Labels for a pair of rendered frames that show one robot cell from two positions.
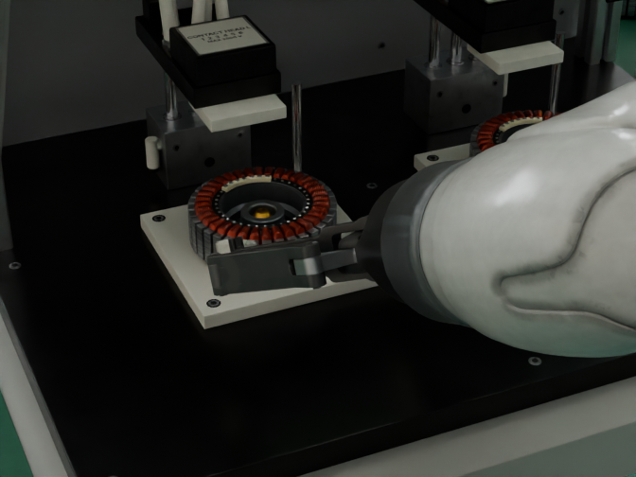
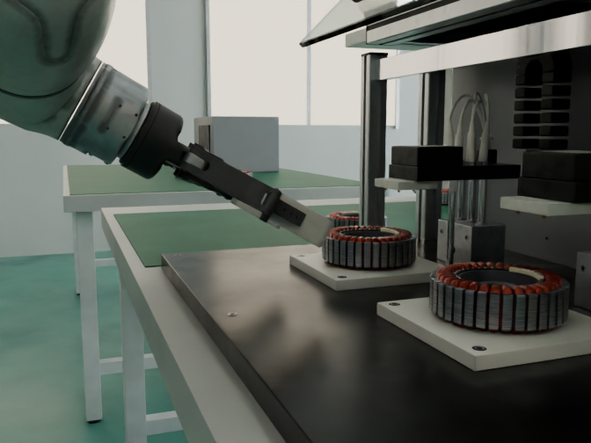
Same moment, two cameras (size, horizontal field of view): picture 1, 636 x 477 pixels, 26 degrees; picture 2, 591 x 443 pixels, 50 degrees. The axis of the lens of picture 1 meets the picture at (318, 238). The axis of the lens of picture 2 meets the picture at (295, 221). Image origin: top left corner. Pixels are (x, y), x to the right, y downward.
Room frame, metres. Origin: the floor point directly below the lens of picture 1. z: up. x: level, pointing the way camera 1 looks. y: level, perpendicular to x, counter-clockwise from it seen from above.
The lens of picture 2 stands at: (0.85, -0.71, 0.94)
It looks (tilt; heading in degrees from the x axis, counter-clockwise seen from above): 8 degrees down; 94
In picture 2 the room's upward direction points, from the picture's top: straight up
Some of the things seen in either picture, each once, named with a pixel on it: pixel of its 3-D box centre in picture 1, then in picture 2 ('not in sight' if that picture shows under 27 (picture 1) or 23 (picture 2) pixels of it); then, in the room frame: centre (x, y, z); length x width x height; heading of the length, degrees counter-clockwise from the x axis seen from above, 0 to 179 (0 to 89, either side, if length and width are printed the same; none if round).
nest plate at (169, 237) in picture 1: (263, 247); (368, 266); (0.89, 0.04, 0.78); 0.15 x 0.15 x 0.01; 24
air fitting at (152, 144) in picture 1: (152, 154); not in sight; (0.99, 0.14, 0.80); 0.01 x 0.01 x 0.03; 24
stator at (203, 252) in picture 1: (262, 219); (368, 246); (0.89, 0.04, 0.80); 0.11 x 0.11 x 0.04
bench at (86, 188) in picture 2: not in sight; (190, 251); (0.17, 2.19, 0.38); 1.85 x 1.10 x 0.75; 114
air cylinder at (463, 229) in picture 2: (199, 139); (470, 242); (1.02, 0.10, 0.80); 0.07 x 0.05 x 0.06; 114
